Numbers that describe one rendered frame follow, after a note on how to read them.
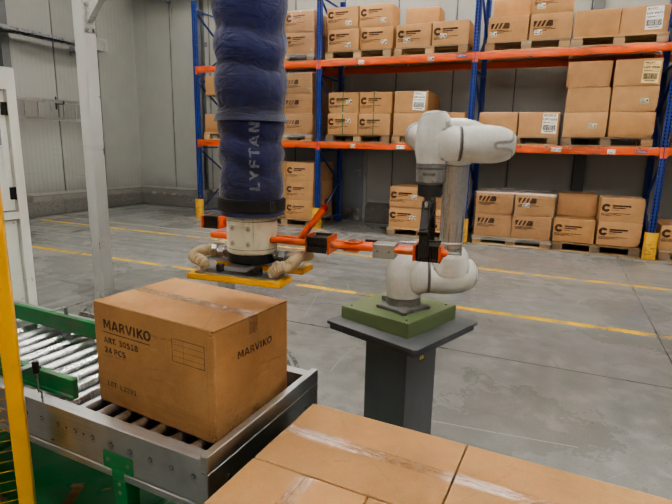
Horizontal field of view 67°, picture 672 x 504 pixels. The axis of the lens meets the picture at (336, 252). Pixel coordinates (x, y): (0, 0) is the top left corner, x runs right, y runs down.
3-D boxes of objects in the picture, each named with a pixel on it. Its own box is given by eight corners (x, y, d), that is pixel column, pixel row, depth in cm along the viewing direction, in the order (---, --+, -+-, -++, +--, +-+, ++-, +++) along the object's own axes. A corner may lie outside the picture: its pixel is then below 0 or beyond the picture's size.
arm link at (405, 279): (385, 290, 238) (386, 244, 234) (424, 291, 237) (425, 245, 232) (385, 300, 222) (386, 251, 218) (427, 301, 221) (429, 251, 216)
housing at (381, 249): (371, 258, 158) (372, 243, 157) (376, 253, 164) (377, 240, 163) (393, 260, 155) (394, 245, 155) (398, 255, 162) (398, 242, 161)
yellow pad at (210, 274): (186, 278, 167) (185, 263, 166) (202, 271, 176) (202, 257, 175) (280, 289, 157) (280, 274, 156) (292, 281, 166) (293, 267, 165)
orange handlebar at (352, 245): (180, 237, 178) (179, 227, 177) (224, 225, 206) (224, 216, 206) (446, 261, 151) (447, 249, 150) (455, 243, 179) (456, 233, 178)
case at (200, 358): (100, 398, 196) (92, 300, 188) (179, 362, 230) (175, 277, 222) (217, 446, 167) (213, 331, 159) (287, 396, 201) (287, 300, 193)
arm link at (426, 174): (413, 164, 148) (412, 184, 150) (445, 165, 146) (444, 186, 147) (418, 163, 157) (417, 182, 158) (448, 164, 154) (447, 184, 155)
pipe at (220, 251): (189, 266, 168) (188, 249, 167) (227, 252, 191) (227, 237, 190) (283, 276, 158) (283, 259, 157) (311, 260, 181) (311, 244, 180)
